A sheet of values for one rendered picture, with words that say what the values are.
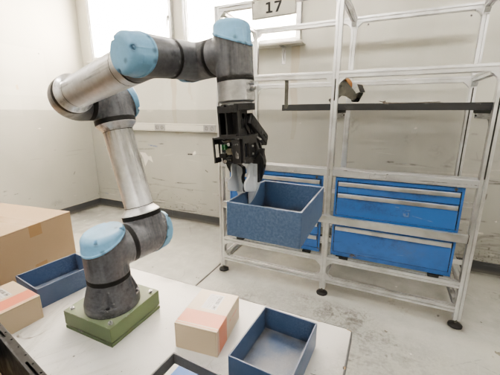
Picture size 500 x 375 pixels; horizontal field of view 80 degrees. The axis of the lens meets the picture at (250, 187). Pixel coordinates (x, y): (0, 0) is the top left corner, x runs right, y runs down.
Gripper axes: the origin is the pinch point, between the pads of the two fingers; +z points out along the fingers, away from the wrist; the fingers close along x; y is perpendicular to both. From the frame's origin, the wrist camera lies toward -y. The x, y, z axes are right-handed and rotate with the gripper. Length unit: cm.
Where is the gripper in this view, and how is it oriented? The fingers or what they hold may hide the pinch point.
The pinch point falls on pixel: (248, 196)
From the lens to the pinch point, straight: 67.3
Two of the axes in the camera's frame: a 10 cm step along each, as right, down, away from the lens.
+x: 8.9, 0.4, -4.4
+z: 0.7, 9.7, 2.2
